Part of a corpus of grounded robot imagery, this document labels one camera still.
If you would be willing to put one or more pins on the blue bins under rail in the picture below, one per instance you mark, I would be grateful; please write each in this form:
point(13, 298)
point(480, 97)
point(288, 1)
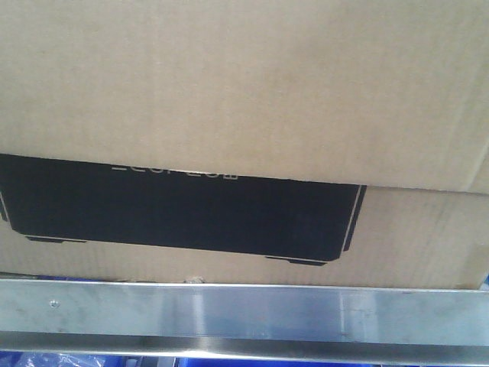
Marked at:
point(17, 359)

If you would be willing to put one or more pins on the silver metal shelf rail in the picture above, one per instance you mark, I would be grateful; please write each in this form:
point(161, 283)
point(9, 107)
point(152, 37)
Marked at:
point(336, 324)

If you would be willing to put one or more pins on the brown cardboard box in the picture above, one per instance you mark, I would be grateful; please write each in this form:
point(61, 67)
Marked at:
point(254, 142)

